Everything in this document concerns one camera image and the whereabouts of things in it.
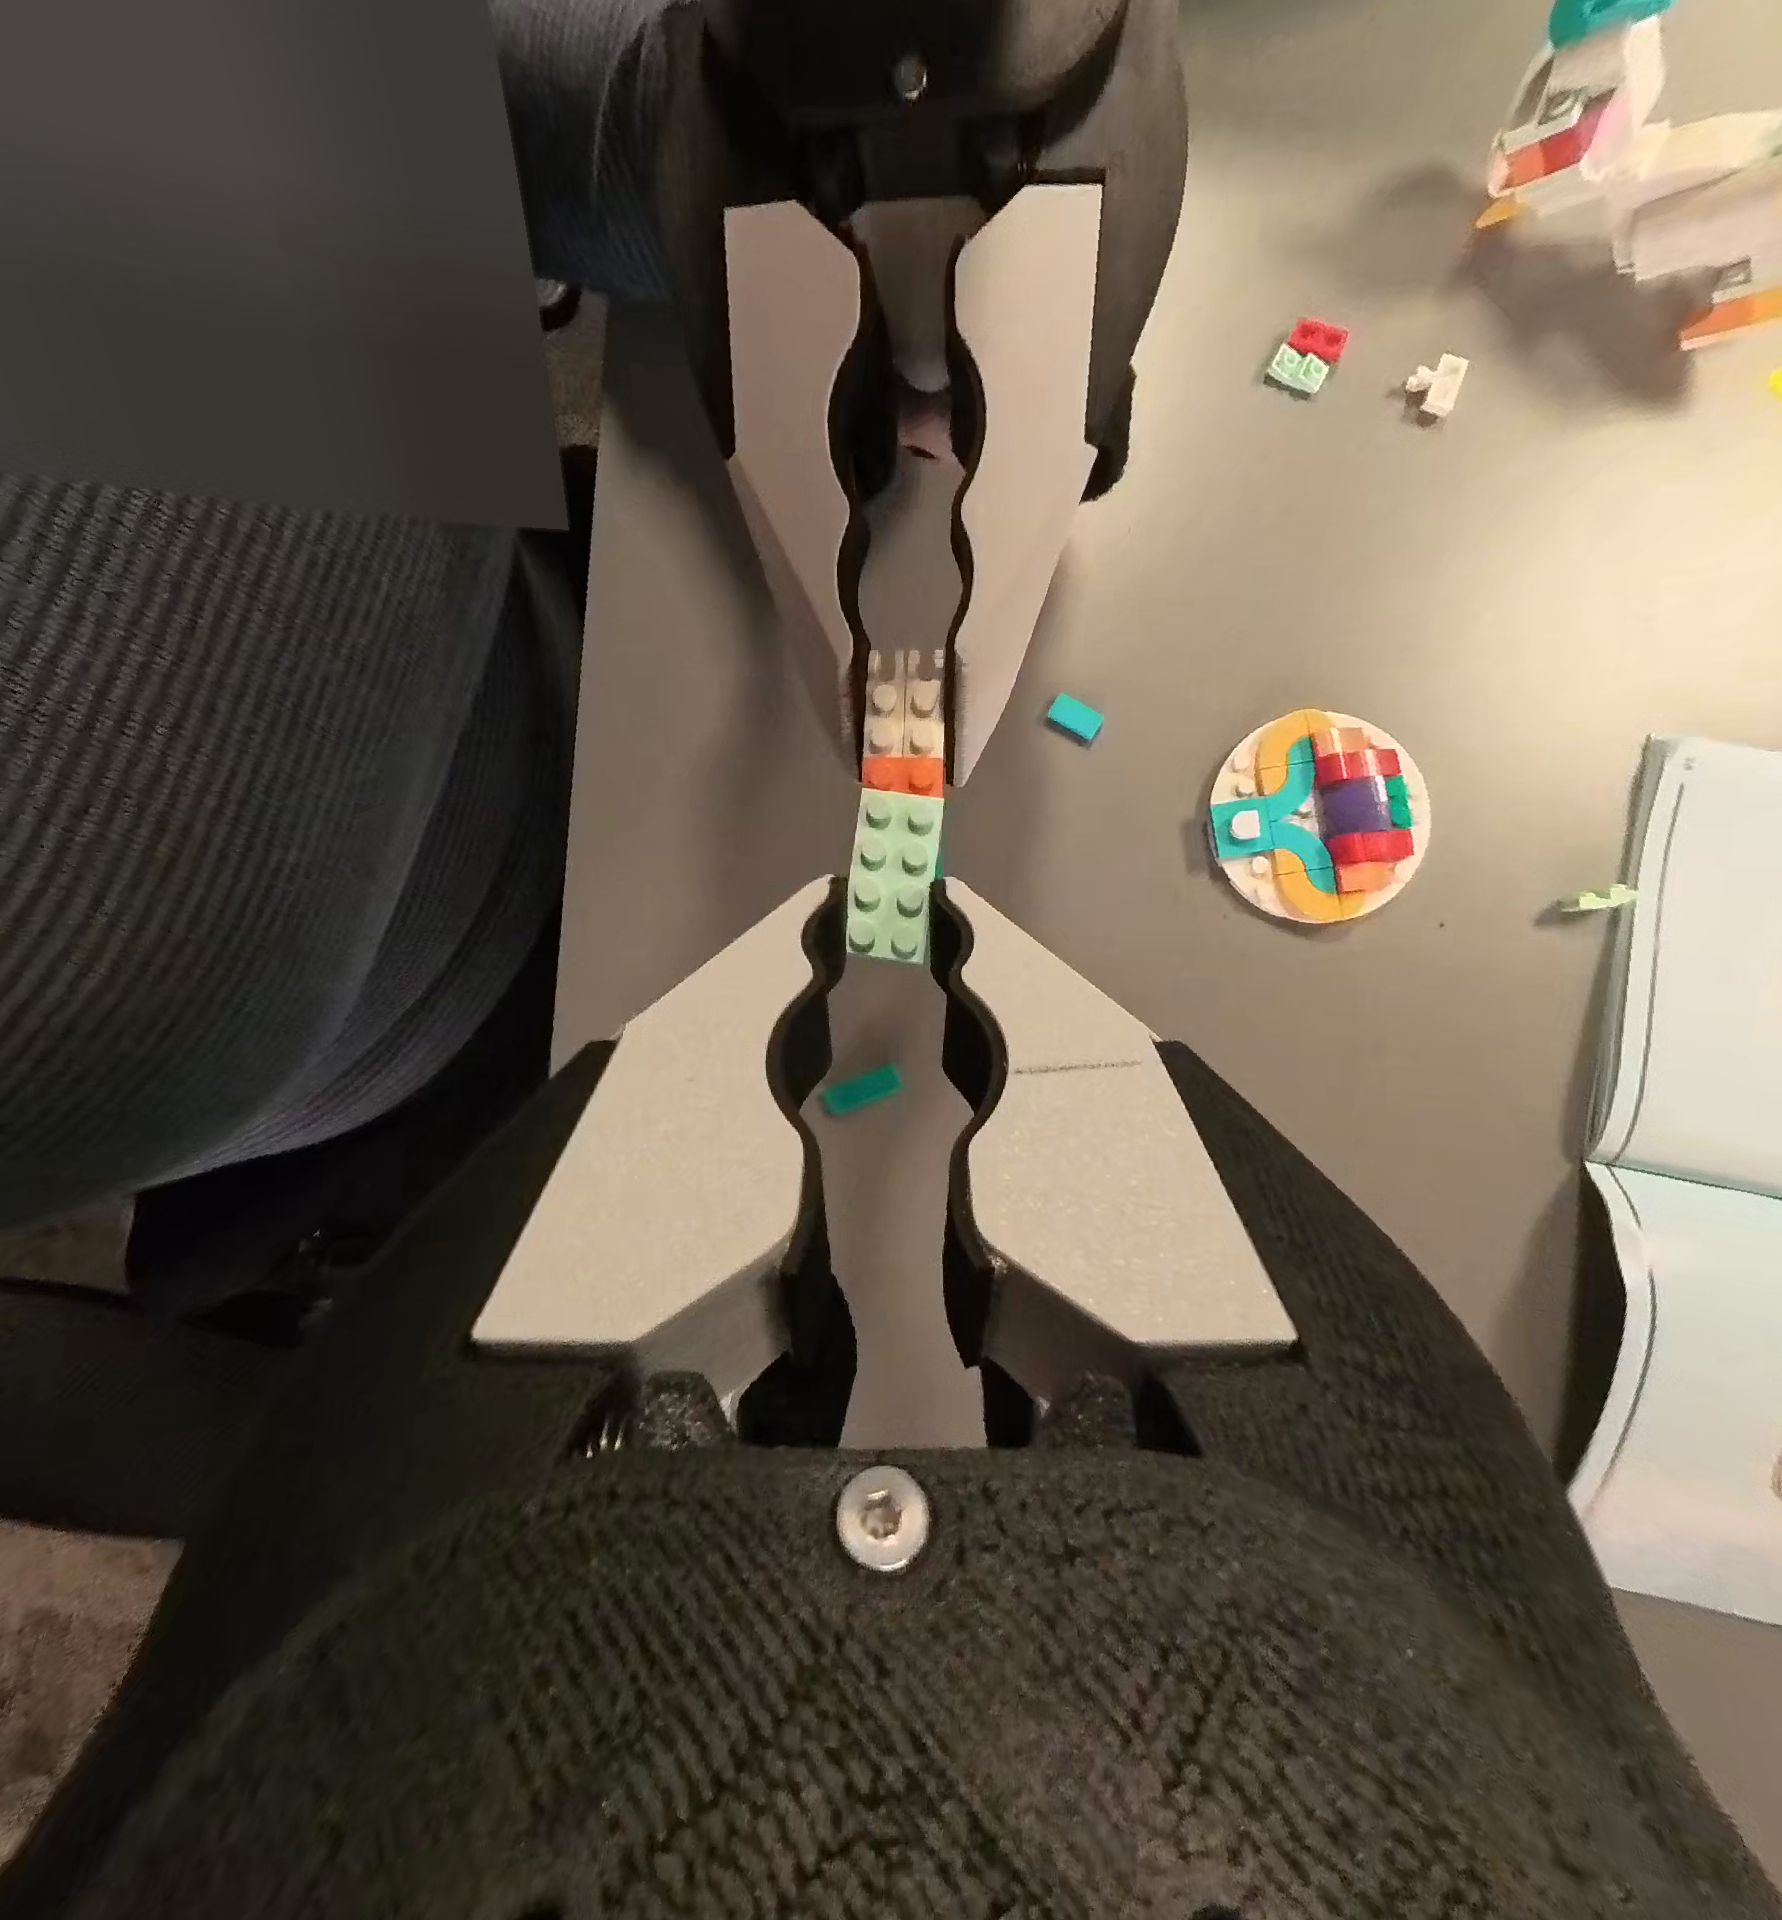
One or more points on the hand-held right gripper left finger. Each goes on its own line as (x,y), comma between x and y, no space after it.
(636,1200)

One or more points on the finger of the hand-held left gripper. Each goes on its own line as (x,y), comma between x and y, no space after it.
(1042,392)
(779,345)

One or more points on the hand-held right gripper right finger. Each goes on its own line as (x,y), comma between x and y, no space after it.
(1114,1200)

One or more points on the teal lego tile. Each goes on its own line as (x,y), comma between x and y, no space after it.
(1073,717)
(860,1091)

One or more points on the mint green lego plate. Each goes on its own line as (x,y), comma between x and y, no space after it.
(891,885)

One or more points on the red and mint lego piece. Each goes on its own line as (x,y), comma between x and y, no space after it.
(1307,359)

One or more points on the small white lego piece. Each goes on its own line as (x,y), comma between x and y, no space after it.
(1435,387)

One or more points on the round rainbow lego plate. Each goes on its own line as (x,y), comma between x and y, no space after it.
(1318,819)

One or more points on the mint comb-shaped lego piece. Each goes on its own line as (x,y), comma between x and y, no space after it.
(1596,900)

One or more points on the open lego instruction booklet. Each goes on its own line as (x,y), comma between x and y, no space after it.
(1716,1127)

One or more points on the white lego unicorn model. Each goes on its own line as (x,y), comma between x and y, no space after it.
(1654,180)

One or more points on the person's grey knit sweater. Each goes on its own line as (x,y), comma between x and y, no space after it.
(201,840)

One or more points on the person's dark trousers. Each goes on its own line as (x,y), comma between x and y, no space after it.
(80,1396)

